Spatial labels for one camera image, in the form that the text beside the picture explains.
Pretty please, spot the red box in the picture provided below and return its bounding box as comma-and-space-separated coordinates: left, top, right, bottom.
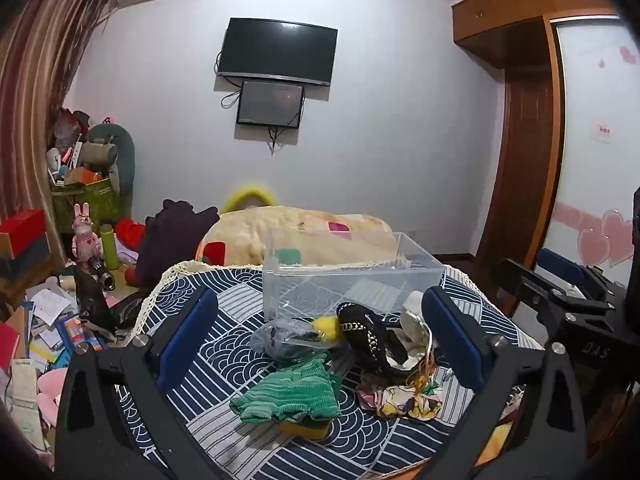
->
0, 209, 51, 258

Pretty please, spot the green storage bin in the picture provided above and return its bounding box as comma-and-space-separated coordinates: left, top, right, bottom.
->
51, 177, 123, 235

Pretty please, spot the grey green plush toy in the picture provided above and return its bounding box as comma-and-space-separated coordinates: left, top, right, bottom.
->
82, 122, 137, 196

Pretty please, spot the white cloth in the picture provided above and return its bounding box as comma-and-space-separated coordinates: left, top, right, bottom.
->
400, 291, 436, 361

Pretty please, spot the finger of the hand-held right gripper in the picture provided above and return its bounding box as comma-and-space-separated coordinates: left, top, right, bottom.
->
491, 258, 618, 328
536, 248, 608, 292

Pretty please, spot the wooden wardrobe cabinet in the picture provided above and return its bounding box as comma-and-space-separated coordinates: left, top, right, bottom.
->
451, 0, 621, 68

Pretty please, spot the pile of scattered papers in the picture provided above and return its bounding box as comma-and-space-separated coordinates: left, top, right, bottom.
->
0, 275, 126, 456

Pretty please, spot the white heart sticker sliding door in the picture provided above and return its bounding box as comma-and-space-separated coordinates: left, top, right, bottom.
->
542, 17, 640, 283

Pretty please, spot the clutter heap in bin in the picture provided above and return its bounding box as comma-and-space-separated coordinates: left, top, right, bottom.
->
47, 107, 111, 191

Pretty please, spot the blue white patterned tablecloth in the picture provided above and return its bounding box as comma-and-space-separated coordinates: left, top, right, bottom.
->
112, 262, 546, 480

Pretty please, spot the dark purple cloth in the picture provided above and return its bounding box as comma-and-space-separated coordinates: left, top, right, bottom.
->
135, 199, 221, 291

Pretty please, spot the green bottle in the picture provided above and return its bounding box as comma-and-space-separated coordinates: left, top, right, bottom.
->
100, 223, 121, 270

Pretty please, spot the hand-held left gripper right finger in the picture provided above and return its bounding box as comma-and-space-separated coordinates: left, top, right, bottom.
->
421, 285, 588, 480

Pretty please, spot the clear plastic storage box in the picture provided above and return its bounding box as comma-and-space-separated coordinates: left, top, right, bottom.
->
262, 226, 447, 326

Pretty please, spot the yellow fuzzy hoop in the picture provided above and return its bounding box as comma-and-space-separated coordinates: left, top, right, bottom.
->
220, 186, 278, 216

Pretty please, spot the floral fabric scrunchie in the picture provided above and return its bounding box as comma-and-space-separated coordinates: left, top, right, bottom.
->
356, 367, 446, 420

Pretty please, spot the yellow green sponge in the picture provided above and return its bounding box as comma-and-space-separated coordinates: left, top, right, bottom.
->
277, 415, 333, 442

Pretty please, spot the pink rabbit figure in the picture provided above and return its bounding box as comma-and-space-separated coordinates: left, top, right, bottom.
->
71, 202, 104, 263

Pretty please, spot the green knitted cloth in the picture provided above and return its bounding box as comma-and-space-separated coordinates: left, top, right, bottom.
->
229, 355, 342, 423

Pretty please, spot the black flashlight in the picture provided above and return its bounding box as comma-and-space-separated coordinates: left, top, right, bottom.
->
87, 256, 117, 291

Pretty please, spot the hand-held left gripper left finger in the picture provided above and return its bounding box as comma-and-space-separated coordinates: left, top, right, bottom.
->
54, 287, 236, 480

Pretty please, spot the red cloth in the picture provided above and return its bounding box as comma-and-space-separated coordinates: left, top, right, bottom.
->
114, 217, 148, 252

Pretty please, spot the pink soft toy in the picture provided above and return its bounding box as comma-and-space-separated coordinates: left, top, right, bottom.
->
37, 367, 68, 426

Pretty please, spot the small black wall monitor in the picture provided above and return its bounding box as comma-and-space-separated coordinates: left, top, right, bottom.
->
236, 80, 305, 129

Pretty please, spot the brown wooden door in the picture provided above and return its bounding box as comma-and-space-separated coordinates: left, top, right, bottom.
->
475, 67, 555, 291

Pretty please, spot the plastic bag with dark item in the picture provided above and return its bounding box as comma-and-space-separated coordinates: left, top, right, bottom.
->
248, 317, 346, 361

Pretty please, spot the beige fleece blanket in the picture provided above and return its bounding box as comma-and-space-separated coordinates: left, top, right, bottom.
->
197, 205, 401, 267

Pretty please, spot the yellow fuzzy ball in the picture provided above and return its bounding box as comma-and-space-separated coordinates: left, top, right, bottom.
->
312, 316, 342, 343

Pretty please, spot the striped brown curtain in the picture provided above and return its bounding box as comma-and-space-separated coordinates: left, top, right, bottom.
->
0, 0, 118, 243

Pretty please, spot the black wall television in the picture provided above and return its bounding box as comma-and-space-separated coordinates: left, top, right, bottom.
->
216, 17, 338, 86

